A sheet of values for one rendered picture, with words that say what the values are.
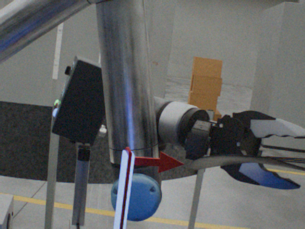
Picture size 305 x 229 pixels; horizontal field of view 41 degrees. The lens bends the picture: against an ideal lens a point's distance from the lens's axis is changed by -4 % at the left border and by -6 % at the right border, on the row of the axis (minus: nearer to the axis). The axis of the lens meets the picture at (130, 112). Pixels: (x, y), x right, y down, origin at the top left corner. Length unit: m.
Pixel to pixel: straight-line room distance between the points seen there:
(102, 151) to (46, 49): 4.56
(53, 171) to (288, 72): 4.99
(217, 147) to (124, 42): 0.21
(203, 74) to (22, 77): 3.64
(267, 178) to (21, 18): 0.49
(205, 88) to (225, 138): 7.92
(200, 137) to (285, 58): 6.08
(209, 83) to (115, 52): 7.97
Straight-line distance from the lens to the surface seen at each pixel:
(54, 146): 2.18
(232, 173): 0.65
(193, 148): 0.58
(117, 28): 0.61
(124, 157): 0.45
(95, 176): 2.29
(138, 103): 0.62
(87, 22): 6.56
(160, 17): 4.73
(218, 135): 0.66
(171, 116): 0.71
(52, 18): 0.78
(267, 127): 0.62
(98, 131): 1.04
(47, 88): 6.72
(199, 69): 8.52
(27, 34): 0.79
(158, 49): 4.72
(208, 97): 8.60
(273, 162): 0.41
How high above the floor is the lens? 1.30
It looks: 9 degrees down
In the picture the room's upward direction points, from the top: 7 degrees clockwise
